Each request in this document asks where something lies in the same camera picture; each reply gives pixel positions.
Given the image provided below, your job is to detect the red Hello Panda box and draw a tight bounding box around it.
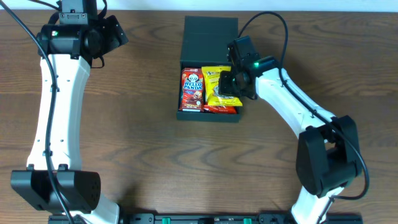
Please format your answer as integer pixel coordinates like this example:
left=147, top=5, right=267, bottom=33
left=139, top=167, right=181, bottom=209
left=179, top=68, right=204, bottom=113

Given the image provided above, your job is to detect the black cable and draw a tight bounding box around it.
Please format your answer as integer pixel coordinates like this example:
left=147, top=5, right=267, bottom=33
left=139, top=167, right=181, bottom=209
left=0, top=0, right=108, bottom=224
left=236, top=11, right=370, bottom=224

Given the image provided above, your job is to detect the left black cable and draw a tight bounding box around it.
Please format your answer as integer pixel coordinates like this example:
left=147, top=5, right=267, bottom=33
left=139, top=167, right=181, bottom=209
left=0, top=0, right=108, bottom=224

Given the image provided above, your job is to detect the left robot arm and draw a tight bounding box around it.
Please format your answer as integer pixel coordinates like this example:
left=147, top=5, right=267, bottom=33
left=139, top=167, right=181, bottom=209
left=11, top=13, right=127, bottom=223

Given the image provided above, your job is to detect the red Hacks candy bag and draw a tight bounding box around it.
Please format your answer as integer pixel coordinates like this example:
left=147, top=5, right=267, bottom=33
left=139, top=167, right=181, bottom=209
left=203, top=105, right=237, bottom=114

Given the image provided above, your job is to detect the right black cable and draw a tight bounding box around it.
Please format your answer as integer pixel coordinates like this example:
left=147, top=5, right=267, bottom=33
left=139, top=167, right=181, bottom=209
left=236, top=11, right=370, bottom=224

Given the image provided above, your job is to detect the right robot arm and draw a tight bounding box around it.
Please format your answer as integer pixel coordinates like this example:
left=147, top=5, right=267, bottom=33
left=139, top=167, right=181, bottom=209
left=219, top=55, right=369, bottom=223

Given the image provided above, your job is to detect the yellow Hacks candy bag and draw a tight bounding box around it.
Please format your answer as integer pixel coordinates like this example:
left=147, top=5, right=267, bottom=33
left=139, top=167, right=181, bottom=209
left=201, top=66, right=243, bottom=106

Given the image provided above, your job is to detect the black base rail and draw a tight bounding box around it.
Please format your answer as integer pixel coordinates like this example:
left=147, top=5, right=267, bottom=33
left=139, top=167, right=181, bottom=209
left=48, top=213, right=364, bottom=224

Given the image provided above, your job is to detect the dark green box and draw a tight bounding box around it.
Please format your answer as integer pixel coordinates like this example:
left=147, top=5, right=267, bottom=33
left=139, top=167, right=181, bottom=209
left=176, top=16, right=241, bottom=123

